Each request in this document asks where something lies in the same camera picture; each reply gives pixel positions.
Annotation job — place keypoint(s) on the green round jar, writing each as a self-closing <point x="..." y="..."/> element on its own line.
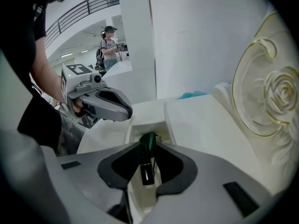
<point x="148" y="137"/>

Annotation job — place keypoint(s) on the person's left forearm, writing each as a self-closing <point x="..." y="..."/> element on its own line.
<point x="46" y="78"/>

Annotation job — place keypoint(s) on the white ornate dressing table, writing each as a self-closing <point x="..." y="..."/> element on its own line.
<point x="210" y="125"/>

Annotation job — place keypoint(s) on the black metal railing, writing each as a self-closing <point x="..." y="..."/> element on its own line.
<point x="81" y="8"/>

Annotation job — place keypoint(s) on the small white drawer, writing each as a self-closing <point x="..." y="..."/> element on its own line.
<point x="149" y="126"/>

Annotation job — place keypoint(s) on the person's left hand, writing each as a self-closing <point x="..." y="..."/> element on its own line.
<point x="77" y="107"/>

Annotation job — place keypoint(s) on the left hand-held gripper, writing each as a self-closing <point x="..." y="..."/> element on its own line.
<point x="64" y="83"/>

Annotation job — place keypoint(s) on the grey gripper camera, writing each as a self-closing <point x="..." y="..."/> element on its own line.
<point x="96" y="78"/>
<point x="90" y="121"/>

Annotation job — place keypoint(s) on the person's camouflage trousers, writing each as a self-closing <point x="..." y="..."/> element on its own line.
<point x="70" y="136"/>

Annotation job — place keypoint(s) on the teal fluffy duster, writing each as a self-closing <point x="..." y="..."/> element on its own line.
<point x="191" y="94"/>

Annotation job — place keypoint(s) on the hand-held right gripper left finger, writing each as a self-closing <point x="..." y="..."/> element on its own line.
<point x="93" y="195"/>

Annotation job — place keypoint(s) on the black lipstick tube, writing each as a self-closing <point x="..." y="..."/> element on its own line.
<point x="147" y="171"/>

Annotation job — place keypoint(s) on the person's black shirt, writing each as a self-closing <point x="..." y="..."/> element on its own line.
<point x="14" y="31"/>

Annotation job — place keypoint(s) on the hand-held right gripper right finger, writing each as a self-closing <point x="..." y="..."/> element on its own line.
<point x="210" y="195"/>

